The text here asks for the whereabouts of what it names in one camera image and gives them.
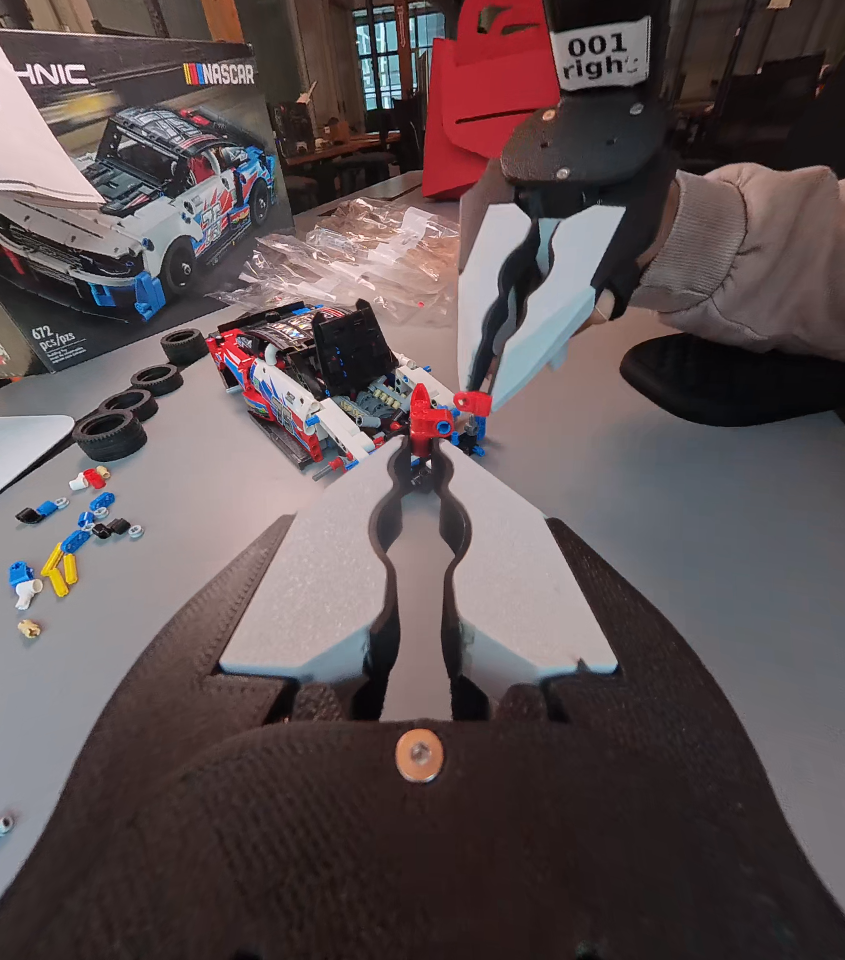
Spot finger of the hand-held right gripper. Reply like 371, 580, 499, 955
456, 202, 544, 397
488, 204, 630, 415

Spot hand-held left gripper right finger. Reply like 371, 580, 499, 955
428, 438, 620, 720

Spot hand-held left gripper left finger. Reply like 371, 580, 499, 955
218, 437, 410, 720

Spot toy brick race car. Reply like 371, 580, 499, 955
206, 298, 490, 490

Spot person's right forearm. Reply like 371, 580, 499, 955
628, 161, 845, 384

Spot pile of clear plastic bags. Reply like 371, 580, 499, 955
206, 196, 469, 320

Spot red folded cardboard box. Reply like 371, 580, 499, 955
422, 0, 566, 200

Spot paned window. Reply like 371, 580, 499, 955
351, 3, 446, 114

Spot scattered small loose bricks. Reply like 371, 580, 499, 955
8, 463, 146, 642

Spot race car set box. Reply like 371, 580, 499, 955
0, 28, 296, 376

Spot white printed instruction sheet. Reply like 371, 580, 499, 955
0, 0, 106, 207

